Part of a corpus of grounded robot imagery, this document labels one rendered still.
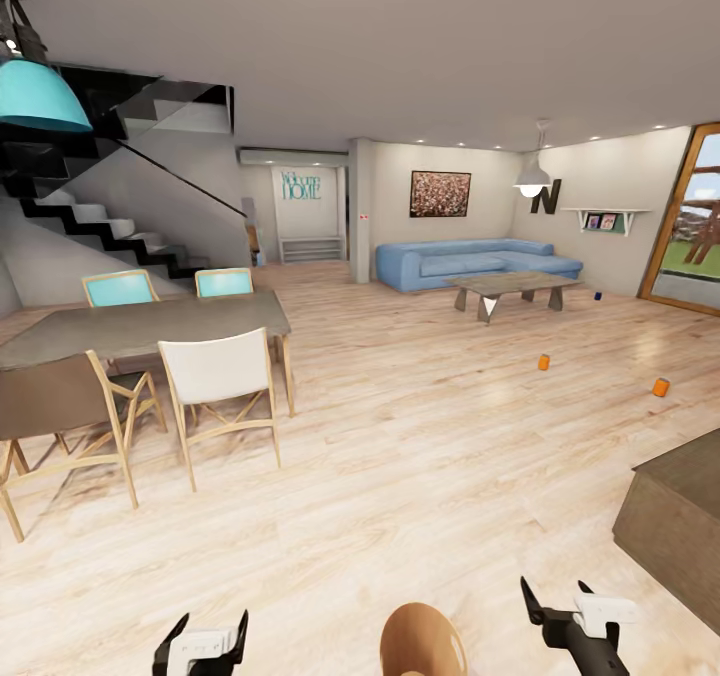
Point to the cabinet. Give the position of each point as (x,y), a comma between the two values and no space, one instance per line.
(669,523)

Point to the standing mirror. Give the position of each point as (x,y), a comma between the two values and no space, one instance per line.
(256,245)

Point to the room light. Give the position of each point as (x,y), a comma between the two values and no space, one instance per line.
(31,93)
(535,175)

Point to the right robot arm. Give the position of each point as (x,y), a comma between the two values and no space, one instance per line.
(591,634)

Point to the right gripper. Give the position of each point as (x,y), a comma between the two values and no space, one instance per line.
(561,631)

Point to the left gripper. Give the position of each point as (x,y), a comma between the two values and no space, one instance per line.
(219,666)

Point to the trash can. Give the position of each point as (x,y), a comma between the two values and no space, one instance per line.
(419,640)

